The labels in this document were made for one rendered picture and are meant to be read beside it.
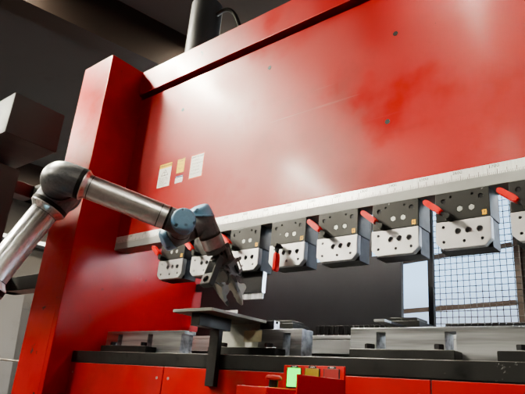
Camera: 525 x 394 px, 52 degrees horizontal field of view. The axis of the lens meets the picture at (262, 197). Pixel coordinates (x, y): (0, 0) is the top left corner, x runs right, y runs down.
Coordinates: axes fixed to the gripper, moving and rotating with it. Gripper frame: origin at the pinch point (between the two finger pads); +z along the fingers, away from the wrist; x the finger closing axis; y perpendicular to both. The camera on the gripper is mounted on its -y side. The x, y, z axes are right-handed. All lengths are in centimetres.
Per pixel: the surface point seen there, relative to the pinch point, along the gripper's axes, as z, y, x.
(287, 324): 20.4, 19.4, -2.8
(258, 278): -2.3, 13.1, -3.5
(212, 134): -53, 52, 27
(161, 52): -117, 195, 174
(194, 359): 11.3, -16.6, 9.5
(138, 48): -125, 178, 178
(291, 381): 6, -31, -42
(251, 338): 12.3, -2.0, -4.1
